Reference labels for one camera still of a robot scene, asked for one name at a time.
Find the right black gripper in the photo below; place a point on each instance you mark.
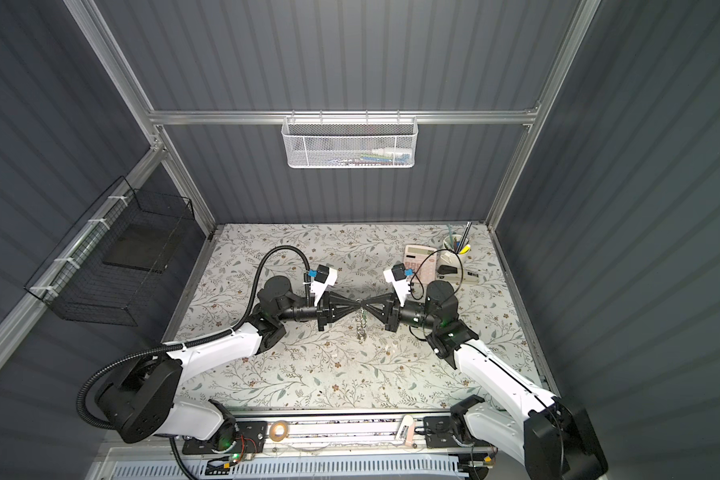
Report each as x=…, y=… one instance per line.
x=390, y=316

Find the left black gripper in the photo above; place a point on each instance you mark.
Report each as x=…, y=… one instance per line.
x=334, y=308

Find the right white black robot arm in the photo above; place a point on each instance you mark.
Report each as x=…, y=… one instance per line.
x=553, y=438

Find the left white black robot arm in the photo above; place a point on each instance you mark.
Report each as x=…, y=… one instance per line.
x=141, y=396

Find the pink calculator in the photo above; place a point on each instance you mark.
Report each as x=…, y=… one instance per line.
x=422, y=260

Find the black white stapler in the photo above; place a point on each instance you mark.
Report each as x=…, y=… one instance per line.
x=456, y=275

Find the white pen cup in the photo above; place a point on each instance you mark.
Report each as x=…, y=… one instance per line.
x=455, y=246

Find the white pink small device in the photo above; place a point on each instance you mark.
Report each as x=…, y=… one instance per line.
x=406, y=431

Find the tape roll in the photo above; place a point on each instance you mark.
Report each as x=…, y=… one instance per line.
x=279, y=431

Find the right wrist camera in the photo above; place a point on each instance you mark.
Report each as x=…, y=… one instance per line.
x=397, y=276

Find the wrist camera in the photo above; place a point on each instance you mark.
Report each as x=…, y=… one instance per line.
x=320, y=279
x=397, y=276

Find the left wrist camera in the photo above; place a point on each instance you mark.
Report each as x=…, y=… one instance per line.
x=320, y=279

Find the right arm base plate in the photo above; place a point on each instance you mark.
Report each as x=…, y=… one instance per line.
x=449, y=432

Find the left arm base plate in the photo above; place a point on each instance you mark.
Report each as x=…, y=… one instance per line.
x=245, y=437

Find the white wire mesh basket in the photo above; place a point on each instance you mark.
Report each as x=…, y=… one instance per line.
x=345, y=143

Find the black wire basket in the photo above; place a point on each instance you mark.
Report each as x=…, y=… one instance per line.
x=110, y=269

